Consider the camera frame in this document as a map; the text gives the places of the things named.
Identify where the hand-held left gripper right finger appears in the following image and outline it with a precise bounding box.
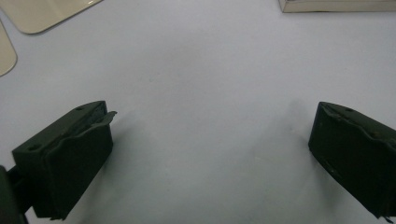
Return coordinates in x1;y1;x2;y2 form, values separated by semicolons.
307;101;396;220

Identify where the beige rounded flat tray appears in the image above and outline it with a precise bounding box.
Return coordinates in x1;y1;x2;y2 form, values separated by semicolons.
0;21;18;77
0;0;104;35

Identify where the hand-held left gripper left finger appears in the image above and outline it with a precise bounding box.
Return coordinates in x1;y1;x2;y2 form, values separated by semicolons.
11;100;118;221

